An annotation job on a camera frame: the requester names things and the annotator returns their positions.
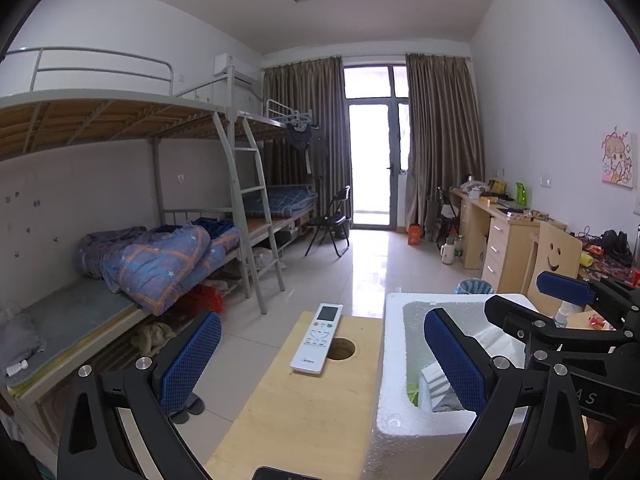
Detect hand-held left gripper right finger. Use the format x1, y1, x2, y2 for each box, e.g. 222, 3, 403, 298
424, 308, 591, 480

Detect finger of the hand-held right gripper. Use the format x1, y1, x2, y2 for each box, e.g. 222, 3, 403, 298
484, 295, 566, 346
536, 270, 640, 311

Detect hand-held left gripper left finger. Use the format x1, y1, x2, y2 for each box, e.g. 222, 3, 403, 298
57, 308, 222, 480

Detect white foam box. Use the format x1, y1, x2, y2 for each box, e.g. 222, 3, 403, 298
362, 292, 556, 480

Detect wooden chair with smiley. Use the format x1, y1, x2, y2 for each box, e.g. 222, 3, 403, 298
522, 220, 583, 318

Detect beige cloth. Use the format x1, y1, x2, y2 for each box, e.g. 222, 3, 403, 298
131, 322, 176, 356

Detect patterned desk cloth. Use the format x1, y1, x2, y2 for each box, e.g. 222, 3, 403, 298
575, 240, 640, 281

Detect grey slippers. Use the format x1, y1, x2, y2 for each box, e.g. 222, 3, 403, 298
170, 394, 205, 423

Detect trash bin with blue bag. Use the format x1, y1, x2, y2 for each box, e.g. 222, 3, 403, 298
455, 279, 493, 296

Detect red plastic bag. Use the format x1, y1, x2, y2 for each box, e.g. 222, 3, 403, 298
177, 284, 224, 317

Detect black headphones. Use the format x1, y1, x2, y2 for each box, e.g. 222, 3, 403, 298
597, 230, 631, 261

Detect wooden desk with drawers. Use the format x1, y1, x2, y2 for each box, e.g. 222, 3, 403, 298
449, 187, 568, 293

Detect blue orange quilt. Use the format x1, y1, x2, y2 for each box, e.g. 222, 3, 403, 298
72, 224, 241, 316

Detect grey mattress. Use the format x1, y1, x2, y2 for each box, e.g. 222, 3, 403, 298
0, 277, 146, 386

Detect white remote control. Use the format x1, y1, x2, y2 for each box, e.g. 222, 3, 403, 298
291, 303, 345, 375

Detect black smartphone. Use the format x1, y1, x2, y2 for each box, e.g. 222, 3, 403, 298
251, 466, 321, 480

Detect grey bed ladder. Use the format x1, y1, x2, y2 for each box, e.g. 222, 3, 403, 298
212, 112, 286, 315

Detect blue plaid bedding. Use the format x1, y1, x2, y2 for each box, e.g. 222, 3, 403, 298
242, 185, 318, 218

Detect black folding chair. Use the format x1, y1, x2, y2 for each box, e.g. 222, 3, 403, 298
304, 186, 352, 258

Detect brown curtain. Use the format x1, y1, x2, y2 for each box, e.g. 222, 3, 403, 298
262, 56, 353, 231
405, 53, 486, 241

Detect glass balcony door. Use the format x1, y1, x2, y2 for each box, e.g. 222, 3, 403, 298
342, 64, 411, 231

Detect dark hanging clothes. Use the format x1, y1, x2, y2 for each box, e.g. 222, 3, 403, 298
286, 125, 326, 176

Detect small metal bunk bed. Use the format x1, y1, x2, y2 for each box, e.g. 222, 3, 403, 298
227, 99, 321, 261

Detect large metal bunk bed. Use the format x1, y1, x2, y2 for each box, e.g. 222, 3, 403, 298
0, 47, 286, 441

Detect white air conditioner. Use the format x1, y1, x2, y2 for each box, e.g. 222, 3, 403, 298
212, 53, 261, 86

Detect pink cartoon wall poster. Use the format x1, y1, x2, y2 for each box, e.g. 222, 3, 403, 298
601, 130, 640, 188

